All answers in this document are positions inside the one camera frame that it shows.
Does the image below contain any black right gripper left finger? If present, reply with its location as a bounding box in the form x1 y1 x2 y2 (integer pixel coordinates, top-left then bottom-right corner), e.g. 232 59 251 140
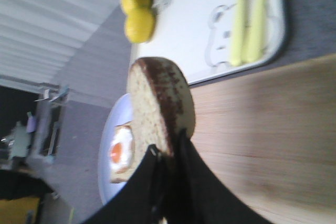
84 144 168 224

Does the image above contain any light blue plate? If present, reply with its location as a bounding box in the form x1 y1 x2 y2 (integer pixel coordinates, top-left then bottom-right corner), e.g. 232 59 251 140
98 93 132 205

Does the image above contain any bread slice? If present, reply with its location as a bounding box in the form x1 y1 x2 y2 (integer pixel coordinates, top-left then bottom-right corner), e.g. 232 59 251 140
108 121 140 184
127 57 195 156

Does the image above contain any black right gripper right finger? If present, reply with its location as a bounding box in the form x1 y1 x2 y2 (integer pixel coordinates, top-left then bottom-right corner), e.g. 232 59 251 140
164 130 268 223

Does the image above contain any wooden cutting board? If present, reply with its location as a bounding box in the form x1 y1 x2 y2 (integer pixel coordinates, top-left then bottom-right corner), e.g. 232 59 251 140
191 54 335 223

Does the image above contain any front yellow lemon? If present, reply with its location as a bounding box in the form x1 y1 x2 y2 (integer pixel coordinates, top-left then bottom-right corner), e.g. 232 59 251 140
124 8 156 44

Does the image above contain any white serving tray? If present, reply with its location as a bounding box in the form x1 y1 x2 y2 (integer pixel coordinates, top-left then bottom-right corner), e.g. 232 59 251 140
131 0 287 84

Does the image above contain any white curtain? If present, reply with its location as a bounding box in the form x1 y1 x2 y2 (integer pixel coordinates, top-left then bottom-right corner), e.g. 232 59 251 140
1 0 119 82

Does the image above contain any left yellow-green utensil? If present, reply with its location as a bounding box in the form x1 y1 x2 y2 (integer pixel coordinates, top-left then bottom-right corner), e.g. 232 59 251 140
229 0 247 67

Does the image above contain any fried egg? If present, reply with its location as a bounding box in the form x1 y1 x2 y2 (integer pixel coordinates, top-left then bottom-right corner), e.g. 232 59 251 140
109 124 134 174

